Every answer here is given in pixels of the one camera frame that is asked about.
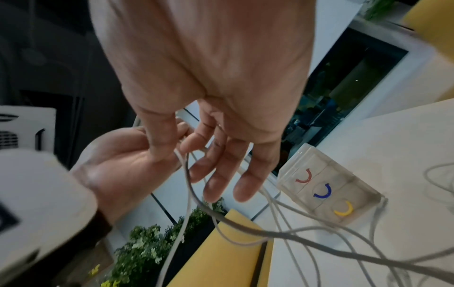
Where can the yellow panel with black edge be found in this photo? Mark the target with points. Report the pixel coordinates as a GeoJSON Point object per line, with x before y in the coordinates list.
{"type": "Point", "coordinates": [220, 257]}

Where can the yellow seat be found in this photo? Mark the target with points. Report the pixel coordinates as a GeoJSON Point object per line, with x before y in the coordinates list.
{"type": "Point", "coordinates": [431, 14]}

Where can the dark glass window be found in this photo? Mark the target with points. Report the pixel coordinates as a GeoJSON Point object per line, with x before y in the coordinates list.
{"type": "Point", "coordinates": [340, 98]}

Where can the person's left hand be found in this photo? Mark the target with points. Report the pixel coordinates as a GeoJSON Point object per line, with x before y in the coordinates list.
{"type": "Point", "coordinates": [117, 168]}

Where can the yellow C-shaped clip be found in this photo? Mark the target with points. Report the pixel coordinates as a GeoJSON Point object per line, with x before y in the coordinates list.
{"type": "Point", "coordinates": [344, 212]}

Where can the white plastic chair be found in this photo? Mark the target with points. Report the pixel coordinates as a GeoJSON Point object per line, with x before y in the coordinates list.
{"type": "Point", "coordinates": [21, 129]}

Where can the blue C-shaped clip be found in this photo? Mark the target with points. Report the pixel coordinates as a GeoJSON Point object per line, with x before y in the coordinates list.
{"type": "Point", "coordinates": [323, 194]}

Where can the green leafy plant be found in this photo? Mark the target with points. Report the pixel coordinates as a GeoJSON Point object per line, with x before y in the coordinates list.
{"type": "Point", "coordinates": [377, 8]}
{"type": "Point", "coordinates": [142, 252]}

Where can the clear plastic compartment box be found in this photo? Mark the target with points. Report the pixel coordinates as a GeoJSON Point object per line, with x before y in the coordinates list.
{"type": "Point", "coordinates": [340, 182]}

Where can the red C-shaped clip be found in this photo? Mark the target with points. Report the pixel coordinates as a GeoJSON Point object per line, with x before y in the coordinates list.
{"type": "Point", "coordinates": [304, 179]}

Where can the person's right hand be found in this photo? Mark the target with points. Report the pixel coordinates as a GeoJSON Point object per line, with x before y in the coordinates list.
{"type": "Point", "coordinates": [212, 56]}

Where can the white wrist-worn camera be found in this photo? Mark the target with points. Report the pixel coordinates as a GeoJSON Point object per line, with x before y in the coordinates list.
{"type": "Point", "coordinates": [39, 196]}

